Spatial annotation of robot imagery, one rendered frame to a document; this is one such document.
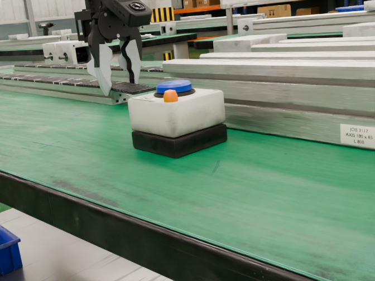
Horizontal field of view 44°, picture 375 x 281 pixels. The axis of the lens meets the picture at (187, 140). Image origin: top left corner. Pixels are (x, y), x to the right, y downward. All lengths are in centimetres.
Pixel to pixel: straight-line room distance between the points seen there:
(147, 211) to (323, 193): 14
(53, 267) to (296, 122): 114
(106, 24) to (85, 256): 90
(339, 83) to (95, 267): 112
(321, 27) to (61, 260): 155
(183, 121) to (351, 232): 23
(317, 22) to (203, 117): 187
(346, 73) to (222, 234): 23
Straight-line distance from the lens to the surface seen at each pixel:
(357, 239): 31
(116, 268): 145
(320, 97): 50
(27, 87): 122
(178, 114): 48
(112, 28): 84
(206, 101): 51
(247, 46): 81
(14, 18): 1296
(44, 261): 159
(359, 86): 49
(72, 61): 164
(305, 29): 237
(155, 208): 37
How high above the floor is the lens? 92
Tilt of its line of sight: 15 degrees down
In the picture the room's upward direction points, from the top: 6 degrees counter-clockwise
